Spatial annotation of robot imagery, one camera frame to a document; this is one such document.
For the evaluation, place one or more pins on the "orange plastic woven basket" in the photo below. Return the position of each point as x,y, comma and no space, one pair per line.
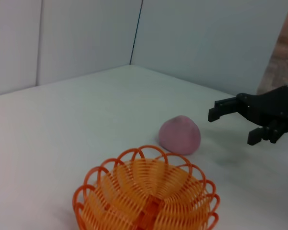
134,187

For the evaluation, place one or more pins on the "pink toy peach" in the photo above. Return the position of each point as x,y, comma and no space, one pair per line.
180,135

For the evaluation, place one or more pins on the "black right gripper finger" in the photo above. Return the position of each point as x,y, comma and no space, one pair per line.
276,130
226,107

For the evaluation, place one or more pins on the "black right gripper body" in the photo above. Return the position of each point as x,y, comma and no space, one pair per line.
271,105

